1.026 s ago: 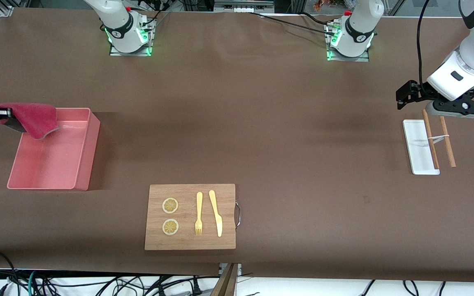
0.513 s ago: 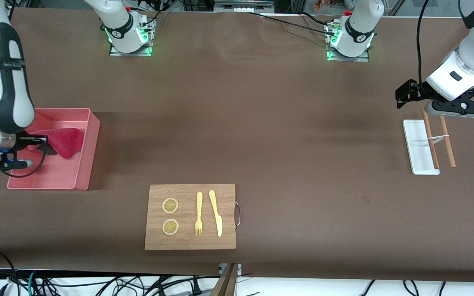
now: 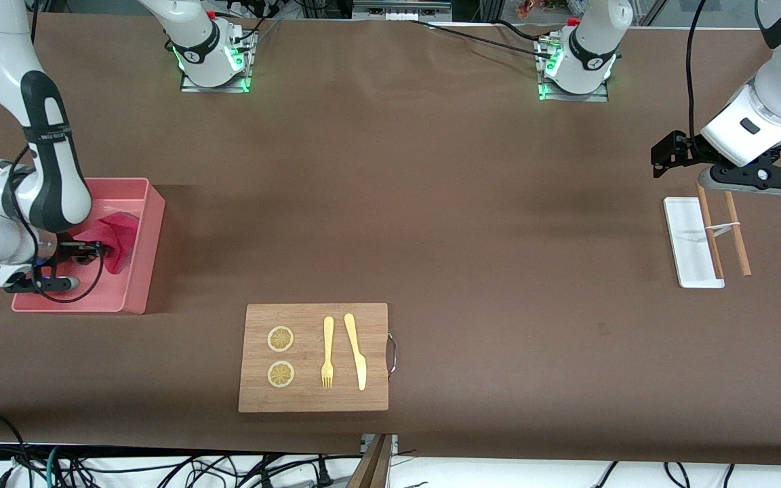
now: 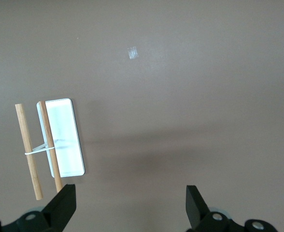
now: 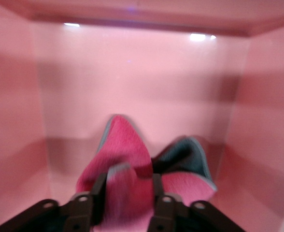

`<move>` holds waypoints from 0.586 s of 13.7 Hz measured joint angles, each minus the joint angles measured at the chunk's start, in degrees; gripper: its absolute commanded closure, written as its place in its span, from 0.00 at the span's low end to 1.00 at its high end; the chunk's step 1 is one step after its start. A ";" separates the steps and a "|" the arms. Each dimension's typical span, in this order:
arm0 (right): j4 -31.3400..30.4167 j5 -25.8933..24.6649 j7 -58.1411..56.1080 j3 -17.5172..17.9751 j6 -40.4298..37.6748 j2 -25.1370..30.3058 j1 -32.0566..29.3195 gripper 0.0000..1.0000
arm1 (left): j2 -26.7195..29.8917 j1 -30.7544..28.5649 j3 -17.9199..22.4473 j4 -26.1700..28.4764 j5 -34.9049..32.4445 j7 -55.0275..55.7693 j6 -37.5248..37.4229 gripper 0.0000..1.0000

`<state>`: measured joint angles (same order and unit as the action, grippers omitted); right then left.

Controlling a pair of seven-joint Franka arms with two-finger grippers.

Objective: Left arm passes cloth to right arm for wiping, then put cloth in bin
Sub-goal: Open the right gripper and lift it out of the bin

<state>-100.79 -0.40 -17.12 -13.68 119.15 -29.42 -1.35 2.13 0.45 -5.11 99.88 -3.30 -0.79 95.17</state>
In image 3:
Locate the red cloth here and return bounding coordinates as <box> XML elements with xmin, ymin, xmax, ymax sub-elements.
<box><xmin>68</xmin><ymin>212</ymin><xmax>140</xmax><ymax>275</ymax></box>

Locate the pink plastic bin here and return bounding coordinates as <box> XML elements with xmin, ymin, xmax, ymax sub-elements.
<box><xmin>11</xmin><ymin>178</ymin><xmax>166</xmax><ymax>316</ymax></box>

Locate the white rectangular tray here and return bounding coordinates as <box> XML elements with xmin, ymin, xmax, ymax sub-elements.
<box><xmin>663</xmin><ymin>197</ymin><xmax>726</xmax><ymax>289</ymax></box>

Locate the wooden cutting board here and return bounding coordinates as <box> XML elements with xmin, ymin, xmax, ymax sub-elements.
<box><xmin>238</xmin><ymin>302</ymin><xmax>398</xmax><ymax>413</ymax></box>

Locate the yellow plastic fork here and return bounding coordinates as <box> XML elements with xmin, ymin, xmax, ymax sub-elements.
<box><xmin>321</xmin><ymin>316</ymin><xmax>335</xmax><ymax>390</ymax></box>

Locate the yellow plastic knife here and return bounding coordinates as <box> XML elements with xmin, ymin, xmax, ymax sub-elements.
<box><xmin>344</xmin><ymin>312</ymin><xmax>367</xmax><ymax>392</ymax></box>

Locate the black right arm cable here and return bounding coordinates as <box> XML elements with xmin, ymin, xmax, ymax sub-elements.
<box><xmin>7</xmin><ymin>146</ymin><xmax>106</xmax><ymax>304</ymax></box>

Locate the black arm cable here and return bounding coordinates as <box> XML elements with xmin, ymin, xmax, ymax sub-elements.
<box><xmin>685</xmin><ymin>0</ymin><xmax>710</xmax><ymax>146</ymax></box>
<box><xmin>7</xmin><ymin>146</ymin><xmax>106</xmax><ymax>304</ymax></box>

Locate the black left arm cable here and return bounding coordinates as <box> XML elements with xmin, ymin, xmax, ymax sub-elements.
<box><xmin>685</xmin><ymin>0</ymin><xmax>710</xmax><ymax>146</ymax></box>

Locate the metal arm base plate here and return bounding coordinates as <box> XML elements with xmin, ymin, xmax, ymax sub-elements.
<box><xmin>538</xmin><ymin>37</ymin><xmax>609</xmax><ymax>102</ymax></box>
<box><xmin>180</xmin><ymin>19</ymin><xmax>257</xmax><ymax>94</ymax></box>

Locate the black cable on table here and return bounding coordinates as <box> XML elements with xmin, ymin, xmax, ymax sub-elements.
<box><xmin>409</xmin><ymin>19</ymin><xmax>557</xmax><ymax>62</ymax></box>

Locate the aluminium frame beam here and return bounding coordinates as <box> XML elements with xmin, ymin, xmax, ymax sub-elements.
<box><xmin>353</xmin><ymin>0</ymin><xmax>452</xmax><ymax>21</ymax></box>

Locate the wooden post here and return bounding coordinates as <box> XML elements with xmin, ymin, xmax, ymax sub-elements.
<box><xmin>346</xmin><ymin>434</ymin><xmax>395</xmax><ymax>488</ymax></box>

